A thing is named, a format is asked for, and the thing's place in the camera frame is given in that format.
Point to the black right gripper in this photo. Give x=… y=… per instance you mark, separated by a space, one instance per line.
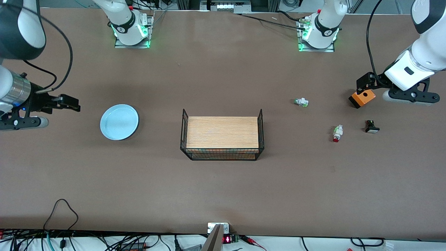
x=37 y=101

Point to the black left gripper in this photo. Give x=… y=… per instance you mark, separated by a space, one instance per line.
x=377 y=80

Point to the light blue round plate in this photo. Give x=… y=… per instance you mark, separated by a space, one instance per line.
x=118 y=122

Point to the red push button switch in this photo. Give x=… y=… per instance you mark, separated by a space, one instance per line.
x=337 y=133

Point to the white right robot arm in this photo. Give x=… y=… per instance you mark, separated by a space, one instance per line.
x=126 y=29

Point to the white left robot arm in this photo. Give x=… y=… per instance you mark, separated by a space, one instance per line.
x=325 y=31

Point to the wooden board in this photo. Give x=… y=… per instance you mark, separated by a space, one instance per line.
x=223 y=132

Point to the black power adapter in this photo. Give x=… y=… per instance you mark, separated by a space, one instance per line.
x=134 y=246

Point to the red LED display module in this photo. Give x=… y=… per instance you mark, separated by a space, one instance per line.
x=228 y=239

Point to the orange button enclosure box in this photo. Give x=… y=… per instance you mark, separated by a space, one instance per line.
x=362 y=99

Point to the black push button switch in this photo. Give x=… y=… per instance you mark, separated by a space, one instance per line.
x=371 y=127

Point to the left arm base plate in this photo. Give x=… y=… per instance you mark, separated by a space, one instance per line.
x=313 y=49

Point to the green push button switch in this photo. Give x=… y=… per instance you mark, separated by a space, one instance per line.
x=301 y=102

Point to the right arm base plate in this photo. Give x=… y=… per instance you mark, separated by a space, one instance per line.
x=148 y=38

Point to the grey camera mount bar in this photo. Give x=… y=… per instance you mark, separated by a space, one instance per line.
x=213 y=240

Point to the white mount bracket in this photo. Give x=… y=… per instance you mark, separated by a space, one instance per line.
x=226 y=228

